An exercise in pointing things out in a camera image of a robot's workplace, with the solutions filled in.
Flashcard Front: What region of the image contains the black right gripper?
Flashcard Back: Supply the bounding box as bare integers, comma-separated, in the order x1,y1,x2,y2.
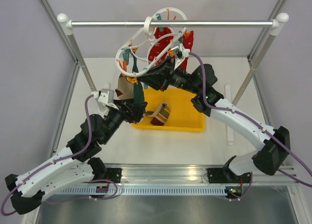
137,56,200,94

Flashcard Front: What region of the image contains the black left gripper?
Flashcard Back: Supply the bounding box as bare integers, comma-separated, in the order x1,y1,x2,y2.
102,98,148,143

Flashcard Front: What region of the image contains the beige striped sock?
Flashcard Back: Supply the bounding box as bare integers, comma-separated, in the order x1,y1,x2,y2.
145,102,171,126
115,74,134,100

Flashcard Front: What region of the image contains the white clip sock hanger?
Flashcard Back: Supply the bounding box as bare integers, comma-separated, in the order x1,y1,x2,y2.
115,7,187,83

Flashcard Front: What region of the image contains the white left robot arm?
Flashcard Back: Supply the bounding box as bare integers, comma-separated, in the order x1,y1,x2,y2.
0,99,147,216

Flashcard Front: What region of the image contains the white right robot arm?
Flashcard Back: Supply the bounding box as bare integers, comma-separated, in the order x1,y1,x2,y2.
138,59,291,183

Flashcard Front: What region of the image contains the red christmas sock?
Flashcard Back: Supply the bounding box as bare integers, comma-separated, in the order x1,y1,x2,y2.
180,31,194,71
148,27,175,69

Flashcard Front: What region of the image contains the yellow plastic tray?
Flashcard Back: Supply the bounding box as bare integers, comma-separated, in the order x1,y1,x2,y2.
132,87,205,132

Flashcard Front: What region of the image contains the silver clothes rack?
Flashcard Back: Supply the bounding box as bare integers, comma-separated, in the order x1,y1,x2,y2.
57,13,289,105

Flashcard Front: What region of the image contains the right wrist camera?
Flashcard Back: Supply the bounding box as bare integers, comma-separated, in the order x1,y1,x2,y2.
171,44,191,70

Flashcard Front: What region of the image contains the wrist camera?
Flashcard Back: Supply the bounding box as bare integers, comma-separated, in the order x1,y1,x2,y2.
92,88,115,105
171,44,191,70

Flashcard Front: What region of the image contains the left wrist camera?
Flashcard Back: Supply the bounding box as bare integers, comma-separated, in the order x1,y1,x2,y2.
92,88,115,105

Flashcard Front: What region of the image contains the white slotted cable duct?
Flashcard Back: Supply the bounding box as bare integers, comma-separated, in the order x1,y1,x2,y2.
56,185,227,196

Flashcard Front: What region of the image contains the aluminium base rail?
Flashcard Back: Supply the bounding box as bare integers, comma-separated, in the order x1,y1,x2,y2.
105,163,298,186

